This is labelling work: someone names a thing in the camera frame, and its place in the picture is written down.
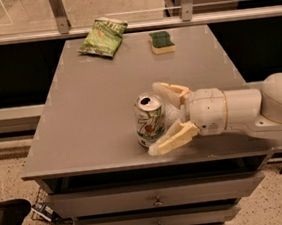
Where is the green chip bag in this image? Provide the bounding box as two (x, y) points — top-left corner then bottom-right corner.
(77, 17), (128, 58)

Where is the middle grey drawer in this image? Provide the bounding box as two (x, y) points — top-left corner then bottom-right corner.
(74, 204), (241, 225)

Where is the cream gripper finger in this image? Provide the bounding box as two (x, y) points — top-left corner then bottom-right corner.
(148, 120), (199, 156)
(152, 82), (191, 109)

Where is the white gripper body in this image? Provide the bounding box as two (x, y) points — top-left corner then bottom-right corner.
(184, 88), (227, 136)

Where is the green yellow sponge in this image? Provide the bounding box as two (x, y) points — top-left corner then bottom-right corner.
(149, 31), (176, 55)

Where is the wire basket with items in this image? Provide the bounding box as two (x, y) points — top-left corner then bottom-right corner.
(31, 188), (61, 224)

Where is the grey drawer cabinet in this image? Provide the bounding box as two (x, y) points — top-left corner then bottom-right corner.
(23, 25), (282, 225)

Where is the top grey drawer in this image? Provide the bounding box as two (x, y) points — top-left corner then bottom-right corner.
(46, 171), (264, 218)

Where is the metal railing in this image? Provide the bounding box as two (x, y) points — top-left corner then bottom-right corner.
(0, 0), (282, 45)

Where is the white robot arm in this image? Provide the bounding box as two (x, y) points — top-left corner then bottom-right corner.
(149, 73), (282, 156)

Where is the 7up soda can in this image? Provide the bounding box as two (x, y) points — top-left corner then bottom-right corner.
(134, 92), (166, 147)

